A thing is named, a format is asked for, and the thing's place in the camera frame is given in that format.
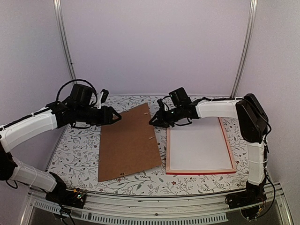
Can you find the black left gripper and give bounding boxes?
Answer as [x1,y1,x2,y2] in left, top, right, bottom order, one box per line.
[76,105,121,127]

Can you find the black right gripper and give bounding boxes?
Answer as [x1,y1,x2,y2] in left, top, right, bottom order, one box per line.
[149,105,183,128]

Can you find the brown backing board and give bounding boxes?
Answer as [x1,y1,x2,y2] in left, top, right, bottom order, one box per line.
[98,103,162,182]

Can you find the red grey photo print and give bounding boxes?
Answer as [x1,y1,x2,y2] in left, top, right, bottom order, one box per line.
[169,118,233,171]

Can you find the red wooden picture frame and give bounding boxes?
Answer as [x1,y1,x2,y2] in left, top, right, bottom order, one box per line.
[165,117,237,175]

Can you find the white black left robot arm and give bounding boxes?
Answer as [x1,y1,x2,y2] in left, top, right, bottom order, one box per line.
[0,79,122,203]

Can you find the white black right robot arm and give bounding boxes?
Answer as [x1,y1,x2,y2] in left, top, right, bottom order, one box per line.
[149,87,272,204]

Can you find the floral patterned table mat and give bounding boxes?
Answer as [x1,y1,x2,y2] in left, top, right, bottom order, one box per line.
[41,94,267,196]

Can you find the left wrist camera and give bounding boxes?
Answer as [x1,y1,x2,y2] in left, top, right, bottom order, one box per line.
[97,89,109,109]

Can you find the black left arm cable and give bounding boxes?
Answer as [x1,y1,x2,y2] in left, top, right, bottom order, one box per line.
[56,79,98,106]

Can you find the aluminium front rail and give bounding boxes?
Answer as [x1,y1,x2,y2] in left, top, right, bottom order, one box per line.
[20,183,296,225]

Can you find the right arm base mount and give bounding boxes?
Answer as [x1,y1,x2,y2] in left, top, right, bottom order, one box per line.
[225,180,276,221]

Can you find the left aluminium corner post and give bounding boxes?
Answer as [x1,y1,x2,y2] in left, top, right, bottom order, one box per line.
[53,0,77,86]

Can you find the aluminium corner post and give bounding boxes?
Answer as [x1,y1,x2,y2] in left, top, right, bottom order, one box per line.
[230,0,258,98]
[53,0,77,86]

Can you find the right aluminium corner post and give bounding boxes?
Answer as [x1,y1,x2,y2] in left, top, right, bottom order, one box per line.
[230,0,258,98]

